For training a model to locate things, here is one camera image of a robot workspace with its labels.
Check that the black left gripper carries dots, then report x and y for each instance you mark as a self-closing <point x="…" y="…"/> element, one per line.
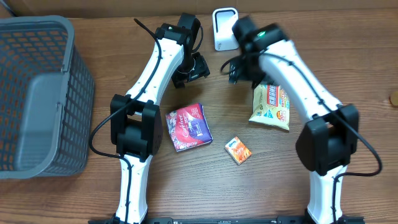
<point x="203" y="70"/>

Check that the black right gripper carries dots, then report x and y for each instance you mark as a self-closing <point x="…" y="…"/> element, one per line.
<point x="236" y="71"/>

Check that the yellow wet wipes pack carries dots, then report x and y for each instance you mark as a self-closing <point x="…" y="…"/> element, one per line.
<point x="271" y="106"/>

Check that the red Carefree pad pack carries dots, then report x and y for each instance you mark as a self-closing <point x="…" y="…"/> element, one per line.
<point x="188" y="127"/>

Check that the Kleenex tissue pack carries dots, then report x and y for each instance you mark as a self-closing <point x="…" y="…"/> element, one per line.
<point x="237" y="150"/>

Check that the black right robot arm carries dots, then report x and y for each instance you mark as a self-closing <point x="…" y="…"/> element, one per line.
<point x="329" y="134"/>

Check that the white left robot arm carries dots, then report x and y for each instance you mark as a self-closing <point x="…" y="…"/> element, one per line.
<point x="136" y="122"/>

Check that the white barcode scanner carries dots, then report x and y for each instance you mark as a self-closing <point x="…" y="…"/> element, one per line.
<point x="223" y="21"/>

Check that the gold tube cap at edge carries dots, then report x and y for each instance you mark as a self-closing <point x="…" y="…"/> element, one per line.
<point x="393" y="98"/>

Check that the grey plastic basket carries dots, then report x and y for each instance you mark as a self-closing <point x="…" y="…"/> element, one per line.
<point x="47" y="96"/>

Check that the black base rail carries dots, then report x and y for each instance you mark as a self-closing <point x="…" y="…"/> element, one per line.
<point x="278" y="220"/>

